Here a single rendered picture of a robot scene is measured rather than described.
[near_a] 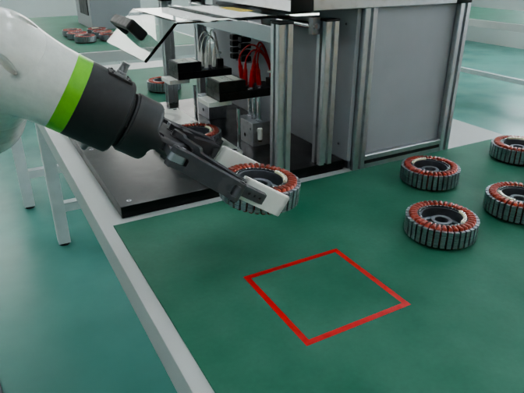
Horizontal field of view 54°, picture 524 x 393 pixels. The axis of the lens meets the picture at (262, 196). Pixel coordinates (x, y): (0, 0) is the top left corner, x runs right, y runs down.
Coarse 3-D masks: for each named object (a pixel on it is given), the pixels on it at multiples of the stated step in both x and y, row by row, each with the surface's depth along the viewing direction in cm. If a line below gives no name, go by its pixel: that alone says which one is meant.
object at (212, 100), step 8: (208, 80) 109; (216, 80) 107; (224, 80) 107; (232, 80) 107; (240, 80) 107; (208, 88) 110; (216, 88) 107; (224, 88) 106; (232, 88) 107; (240, 88) 108; (248, 88) 109; (256, 88) 110; (264, 88) 110; (208, 96) 111; (216, 96) 107; (224, 96) 106; (232, 96) 107; (240, 96) 108; (248, 96) 109; (256, 96) 110; (208, 104) 106; (216, 104) 107; (224, 104) 108; (248, 104) 116; (256, 104) 114; (248, 112) 117; (256, 112) 115
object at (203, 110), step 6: (198, 96) 137; (198, 102) 138; (198, 108) 139; (204, 108) 135; (210, 108) 132; (216, 108) 133; (222, 108) 134; (204, 114) 135; (210, 114) 133; (216, 114) 134; (222, 114) 135
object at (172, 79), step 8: (176, 64) 125; (184, 64) 125; (192, 64) 126; (200, 64) 127; (168, 72) 131; (176, 72) 126; (184, 72) 126; (192, 72) 127; (200, 72) 128; (208, 72) 129; (216, 72) 130; (224, 72) 131; (168, 80) 125; (176, 80) 126; (184, 80) 127
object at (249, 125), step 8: (248, 120) 114; (256, 120) 114; (264, 120) 114; (248, 128) 114; (256, 128) 113; (264, 128) 114; (248, 136) 115; (256, 136) 114; (264, 136) 115; (256, 144) 114; (264, 144) 116
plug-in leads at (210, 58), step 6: (204, 30) 130; (210, 30) 131; (204, 36) 129; (210, 36) 128; (198, 42) 131; (210, 42) 131; (216, 42) 132; (198, 48) 131; (210, 48) 132; (216, 48) 133; (198, 54) 132; (204, 54) 128; (210, 54) 132; (198, 60) 132; (204, 60) 129; (210, 60) 132; (216, 60) 134; (222, 60) 134; (204, 66) 129; (216, 66) 131
